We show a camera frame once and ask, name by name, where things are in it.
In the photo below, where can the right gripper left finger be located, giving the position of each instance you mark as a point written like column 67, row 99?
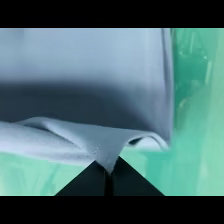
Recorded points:
column 90, row 182

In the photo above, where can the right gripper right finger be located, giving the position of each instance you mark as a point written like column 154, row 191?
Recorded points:
column 131, row 181

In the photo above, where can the light blue garment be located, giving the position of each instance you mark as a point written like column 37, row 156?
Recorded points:
column 83, row 66

